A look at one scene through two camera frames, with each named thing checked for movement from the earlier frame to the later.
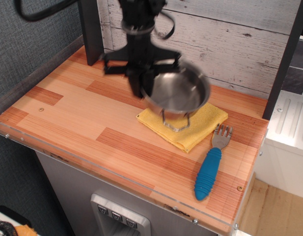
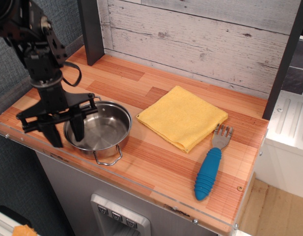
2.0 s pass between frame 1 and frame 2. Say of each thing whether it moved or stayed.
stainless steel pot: moved
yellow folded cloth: stayed
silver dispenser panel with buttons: stayed
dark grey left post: stayed
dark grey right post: stayed
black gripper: moved
